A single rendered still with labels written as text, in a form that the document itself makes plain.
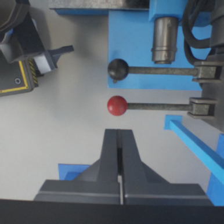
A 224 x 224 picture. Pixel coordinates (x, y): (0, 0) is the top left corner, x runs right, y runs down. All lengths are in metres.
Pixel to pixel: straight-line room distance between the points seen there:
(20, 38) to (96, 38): 0.99
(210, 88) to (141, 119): 1.03
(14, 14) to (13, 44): 0.07
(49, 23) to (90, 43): 0.33
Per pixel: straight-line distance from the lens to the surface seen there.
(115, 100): 0.25
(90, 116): 1.31
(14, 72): 1.09
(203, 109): 0.30
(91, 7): 1.16
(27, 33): 0.32
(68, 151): 1.48
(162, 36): 0.75
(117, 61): 0.25
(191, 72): 0.28
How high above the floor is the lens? 1.24
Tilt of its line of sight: 75 degrees down
